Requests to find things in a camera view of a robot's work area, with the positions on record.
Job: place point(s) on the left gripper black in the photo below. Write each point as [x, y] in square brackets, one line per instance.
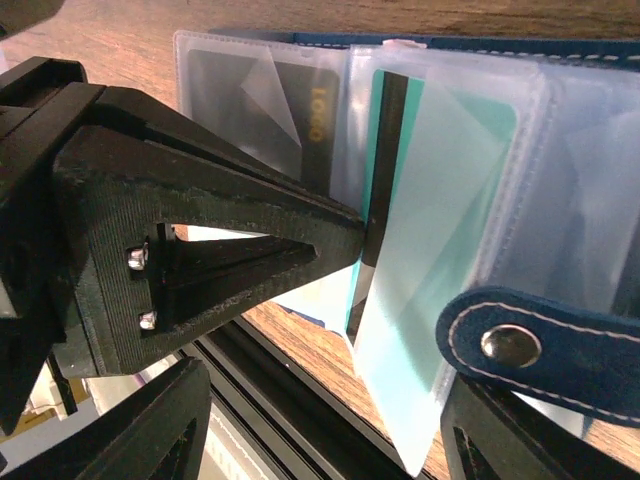
[133, 155]

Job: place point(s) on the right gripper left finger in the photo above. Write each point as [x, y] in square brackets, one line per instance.
[158, 432]

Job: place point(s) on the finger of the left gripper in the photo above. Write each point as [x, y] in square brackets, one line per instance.
[148, 284]

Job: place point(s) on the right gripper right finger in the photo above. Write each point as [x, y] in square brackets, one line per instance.
[490, 433]

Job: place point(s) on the blue leather card holder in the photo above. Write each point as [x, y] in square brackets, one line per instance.
[495, 301]

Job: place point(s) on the teal card bottom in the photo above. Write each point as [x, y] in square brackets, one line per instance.
[433, 146]

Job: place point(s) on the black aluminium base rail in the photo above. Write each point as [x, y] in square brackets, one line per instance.
[286, 422]

